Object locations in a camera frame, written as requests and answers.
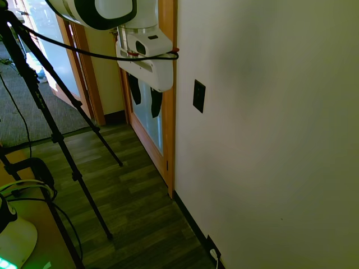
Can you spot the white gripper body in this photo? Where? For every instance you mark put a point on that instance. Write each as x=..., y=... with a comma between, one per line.
x=157, y=73

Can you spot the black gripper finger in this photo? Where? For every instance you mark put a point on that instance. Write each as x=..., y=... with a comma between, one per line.
x=136, y=89
x=156, y=103

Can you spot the black wall light switch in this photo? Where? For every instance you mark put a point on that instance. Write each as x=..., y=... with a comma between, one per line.
x=199, y=95

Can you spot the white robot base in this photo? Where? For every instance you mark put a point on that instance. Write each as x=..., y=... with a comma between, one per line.
x=16, y=238

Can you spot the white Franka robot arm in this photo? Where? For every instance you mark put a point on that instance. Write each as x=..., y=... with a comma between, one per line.
x=84, y=11

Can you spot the wooden frosted glass door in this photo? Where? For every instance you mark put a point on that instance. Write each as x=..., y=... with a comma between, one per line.
x=151, y=131

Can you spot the black table clamp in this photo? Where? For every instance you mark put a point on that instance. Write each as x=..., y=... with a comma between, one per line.
x=39, y=171

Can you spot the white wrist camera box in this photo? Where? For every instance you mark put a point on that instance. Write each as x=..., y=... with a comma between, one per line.
x=151, y=43

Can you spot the wooden door frame with glass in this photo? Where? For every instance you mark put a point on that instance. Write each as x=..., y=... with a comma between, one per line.
x=84, y=78

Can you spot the black camera tripod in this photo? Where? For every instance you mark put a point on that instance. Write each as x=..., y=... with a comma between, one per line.
x=42, y=103

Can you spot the black wall baseboard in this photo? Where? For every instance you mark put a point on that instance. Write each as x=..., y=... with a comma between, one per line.
x=193, y=224

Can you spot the black wall outlet plate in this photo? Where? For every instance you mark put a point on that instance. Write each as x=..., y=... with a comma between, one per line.
x=212, y=243

